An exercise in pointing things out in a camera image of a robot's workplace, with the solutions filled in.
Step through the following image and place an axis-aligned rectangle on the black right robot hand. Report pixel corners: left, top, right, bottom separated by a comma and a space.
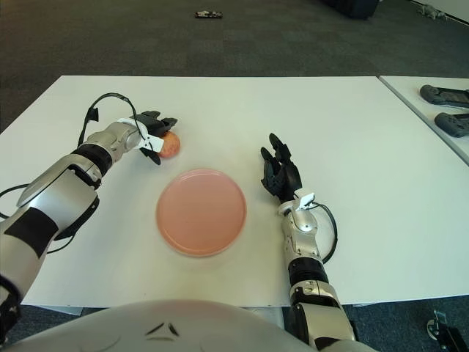
259, 133, 303, 202

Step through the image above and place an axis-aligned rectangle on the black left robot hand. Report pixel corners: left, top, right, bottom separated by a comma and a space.
137, 109, 180, 166

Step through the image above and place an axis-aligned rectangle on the red yellow apple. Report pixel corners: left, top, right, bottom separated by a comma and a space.
158, 131, 182, 158

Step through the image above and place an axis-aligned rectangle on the pink round plate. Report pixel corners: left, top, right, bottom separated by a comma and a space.
155, 167, 248, 257

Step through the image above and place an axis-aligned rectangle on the grey handheld controller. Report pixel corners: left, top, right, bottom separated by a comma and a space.
420, 84, 469, 109
434, 112, 469, 138

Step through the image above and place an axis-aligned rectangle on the large black floor object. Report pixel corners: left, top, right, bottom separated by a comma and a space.
318, 0, 378, 20

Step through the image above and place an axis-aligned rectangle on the silver robot torso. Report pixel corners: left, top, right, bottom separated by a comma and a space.
0, 298, 312, 352

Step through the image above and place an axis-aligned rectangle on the black metal caster stand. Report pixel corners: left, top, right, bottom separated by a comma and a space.
426, 309, 469, 352

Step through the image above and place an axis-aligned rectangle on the small grey legged robot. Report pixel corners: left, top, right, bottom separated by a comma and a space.
417, 4, 448, 20

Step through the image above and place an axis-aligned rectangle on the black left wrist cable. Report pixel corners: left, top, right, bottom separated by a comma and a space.
78, 93, 147, 148

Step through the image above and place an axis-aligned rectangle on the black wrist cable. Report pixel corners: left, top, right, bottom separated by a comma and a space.
311, 201, 337, 262
78, 93, 147, 148

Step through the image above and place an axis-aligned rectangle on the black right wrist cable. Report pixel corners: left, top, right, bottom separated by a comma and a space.
311, 201, 337, 262

